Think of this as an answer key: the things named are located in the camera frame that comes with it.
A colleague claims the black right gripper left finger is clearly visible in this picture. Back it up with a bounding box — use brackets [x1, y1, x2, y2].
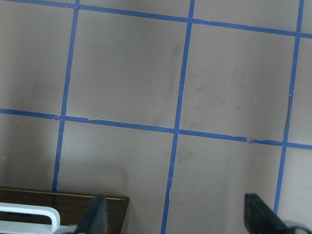
[54, 196, 108, 234]

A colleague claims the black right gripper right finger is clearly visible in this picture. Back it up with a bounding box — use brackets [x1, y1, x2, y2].
[244, 193, 312, 234]

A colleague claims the light wooden drawer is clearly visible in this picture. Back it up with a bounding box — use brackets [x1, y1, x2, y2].
[0, 187, 130, 234]

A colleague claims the white drawer handle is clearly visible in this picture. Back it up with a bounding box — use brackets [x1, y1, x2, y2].
[0, 202, 60, 232]

